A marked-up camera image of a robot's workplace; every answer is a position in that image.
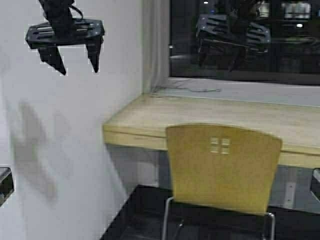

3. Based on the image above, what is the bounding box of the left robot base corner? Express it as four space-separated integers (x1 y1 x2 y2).
0 167 15 206

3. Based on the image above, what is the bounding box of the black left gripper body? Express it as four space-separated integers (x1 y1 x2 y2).
25 19 105 49

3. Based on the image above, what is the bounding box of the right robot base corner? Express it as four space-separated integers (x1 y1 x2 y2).
309 168 320 201

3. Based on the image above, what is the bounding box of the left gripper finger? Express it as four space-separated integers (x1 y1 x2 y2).
85 41 103 73
37 46 67 76

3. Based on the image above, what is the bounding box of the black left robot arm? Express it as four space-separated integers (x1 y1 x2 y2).
25 0 105 75

